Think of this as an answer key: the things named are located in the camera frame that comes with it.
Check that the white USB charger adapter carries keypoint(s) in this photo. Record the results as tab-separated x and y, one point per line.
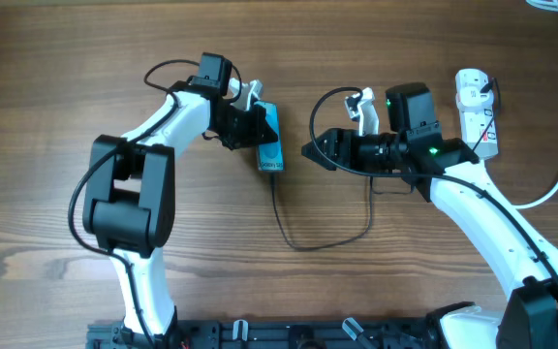
471	99

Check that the turquoise screen smartphone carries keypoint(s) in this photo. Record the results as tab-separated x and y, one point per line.
270	155

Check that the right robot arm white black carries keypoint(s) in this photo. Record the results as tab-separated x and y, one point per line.
452	177

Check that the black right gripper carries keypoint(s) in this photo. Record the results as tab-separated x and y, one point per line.
339	139

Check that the white power strip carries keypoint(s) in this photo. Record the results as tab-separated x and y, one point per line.
478	128

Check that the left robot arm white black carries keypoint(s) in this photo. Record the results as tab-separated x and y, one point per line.
129	187

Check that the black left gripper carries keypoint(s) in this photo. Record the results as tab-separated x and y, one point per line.
249	138

